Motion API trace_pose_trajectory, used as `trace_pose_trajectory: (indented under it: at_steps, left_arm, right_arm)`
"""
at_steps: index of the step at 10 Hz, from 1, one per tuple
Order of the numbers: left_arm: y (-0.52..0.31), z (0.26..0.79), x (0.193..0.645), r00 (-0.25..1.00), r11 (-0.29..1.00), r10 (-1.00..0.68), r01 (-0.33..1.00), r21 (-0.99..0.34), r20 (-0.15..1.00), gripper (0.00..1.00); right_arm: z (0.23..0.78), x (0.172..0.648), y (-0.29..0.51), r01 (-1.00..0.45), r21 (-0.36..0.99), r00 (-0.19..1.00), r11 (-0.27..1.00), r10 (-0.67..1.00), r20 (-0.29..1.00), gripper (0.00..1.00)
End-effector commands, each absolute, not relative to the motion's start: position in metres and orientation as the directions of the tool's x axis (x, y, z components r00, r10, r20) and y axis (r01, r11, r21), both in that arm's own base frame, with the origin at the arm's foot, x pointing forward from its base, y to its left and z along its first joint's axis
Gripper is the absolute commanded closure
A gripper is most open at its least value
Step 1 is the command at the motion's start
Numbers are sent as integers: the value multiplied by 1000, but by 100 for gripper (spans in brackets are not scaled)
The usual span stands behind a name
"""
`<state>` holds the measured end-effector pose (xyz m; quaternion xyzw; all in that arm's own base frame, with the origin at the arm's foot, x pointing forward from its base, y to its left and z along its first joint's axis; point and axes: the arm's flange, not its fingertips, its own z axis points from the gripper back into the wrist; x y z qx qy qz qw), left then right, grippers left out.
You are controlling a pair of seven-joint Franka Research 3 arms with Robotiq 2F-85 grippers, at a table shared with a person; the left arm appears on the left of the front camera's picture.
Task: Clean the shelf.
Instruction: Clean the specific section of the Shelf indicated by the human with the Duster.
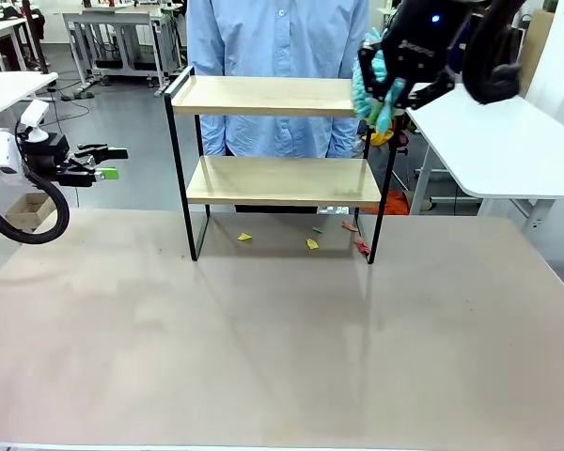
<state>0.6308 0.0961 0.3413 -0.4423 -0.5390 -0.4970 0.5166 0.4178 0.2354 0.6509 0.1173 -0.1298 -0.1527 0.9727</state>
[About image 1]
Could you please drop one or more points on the person's right forearm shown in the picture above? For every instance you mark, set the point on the person's right forearm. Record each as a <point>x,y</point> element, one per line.
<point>211,136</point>

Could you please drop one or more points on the open cardboard box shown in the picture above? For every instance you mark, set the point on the open cardboard box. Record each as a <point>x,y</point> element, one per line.
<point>26,213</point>

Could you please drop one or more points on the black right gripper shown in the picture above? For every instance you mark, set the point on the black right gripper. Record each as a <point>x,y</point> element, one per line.
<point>423,42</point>

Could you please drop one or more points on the yellow paper scrap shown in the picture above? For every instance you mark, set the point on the yellow paper scrap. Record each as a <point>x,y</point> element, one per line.
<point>244,237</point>
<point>312,244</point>

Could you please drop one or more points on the orange bag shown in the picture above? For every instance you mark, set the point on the orange bag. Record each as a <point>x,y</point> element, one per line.
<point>397,204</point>

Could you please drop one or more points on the person's left forearm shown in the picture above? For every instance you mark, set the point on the person's left forearm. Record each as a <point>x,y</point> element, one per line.
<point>343,138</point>

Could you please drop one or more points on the yellow cloth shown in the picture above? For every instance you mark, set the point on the yellow cloth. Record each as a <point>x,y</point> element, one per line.
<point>381,138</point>

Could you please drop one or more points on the teal microfiber duster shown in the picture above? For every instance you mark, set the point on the teal microfiber duster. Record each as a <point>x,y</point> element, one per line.
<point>384,117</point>

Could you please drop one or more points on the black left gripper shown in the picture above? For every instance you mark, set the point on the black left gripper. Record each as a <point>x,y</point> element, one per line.
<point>44,152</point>

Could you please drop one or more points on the black stand pole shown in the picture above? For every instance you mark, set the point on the black stand pole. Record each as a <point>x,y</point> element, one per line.
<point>34,42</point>

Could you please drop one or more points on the large white side table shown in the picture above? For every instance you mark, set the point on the large white side table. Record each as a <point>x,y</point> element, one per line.
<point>507,160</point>

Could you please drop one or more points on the person in blue shirt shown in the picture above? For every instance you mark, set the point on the person in blue shirt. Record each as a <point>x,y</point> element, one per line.
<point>282,37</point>

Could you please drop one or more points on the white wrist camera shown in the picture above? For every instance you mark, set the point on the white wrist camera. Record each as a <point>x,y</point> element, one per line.
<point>35,115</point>

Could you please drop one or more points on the white rounded table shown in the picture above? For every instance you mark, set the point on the white rounded table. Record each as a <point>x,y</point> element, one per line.
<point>9,91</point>

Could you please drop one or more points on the two-tier wooden shelf black frame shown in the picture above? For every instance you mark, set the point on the two-tier wooden shelf black frame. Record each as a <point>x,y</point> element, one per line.
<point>244,94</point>

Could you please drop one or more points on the white frame workbench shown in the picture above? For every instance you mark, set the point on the white frame workbench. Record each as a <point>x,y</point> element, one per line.
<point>108,19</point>

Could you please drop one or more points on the red paper scrap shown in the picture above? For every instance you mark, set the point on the red paper scrap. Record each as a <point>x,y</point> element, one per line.
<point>361,245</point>

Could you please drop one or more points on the white background desk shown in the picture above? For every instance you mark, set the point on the white background desk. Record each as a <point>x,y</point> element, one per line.
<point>0,30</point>

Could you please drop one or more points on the long orange paper scrap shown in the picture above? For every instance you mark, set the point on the long orange paper scrap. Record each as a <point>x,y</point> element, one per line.
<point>350,226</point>

